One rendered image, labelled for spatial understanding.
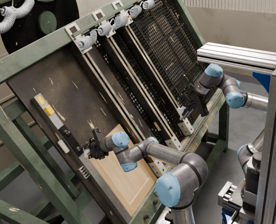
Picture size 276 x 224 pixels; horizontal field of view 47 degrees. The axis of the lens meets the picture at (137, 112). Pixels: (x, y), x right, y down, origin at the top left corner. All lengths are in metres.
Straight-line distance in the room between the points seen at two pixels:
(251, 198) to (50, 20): 1.92
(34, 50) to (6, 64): 0.19
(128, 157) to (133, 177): 0.64
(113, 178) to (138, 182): 0.21
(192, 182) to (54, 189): 0.82
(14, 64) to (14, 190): 2.39
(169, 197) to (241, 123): 3.21
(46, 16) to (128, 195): 1.47
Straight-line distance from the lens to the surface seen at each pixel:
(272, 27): 4.84
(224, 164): 3.74
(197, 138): 2.73
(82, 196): 1.97
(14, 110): 1.86
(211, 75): 1.59
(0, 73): 1.74
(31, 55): 1.86
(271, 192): 1.41
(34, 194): 3.83
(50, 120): 1.86
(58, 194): 1.80
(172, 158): 1.40
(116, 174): 2.08
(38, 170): 1.75
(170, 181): 1.20
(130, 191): 2.14
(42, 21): 2.61
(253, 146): 1.95
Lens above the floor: 2.54
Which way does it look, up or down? 33 degrees down
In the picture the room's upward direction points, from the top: 8 degrees counter-clockwise
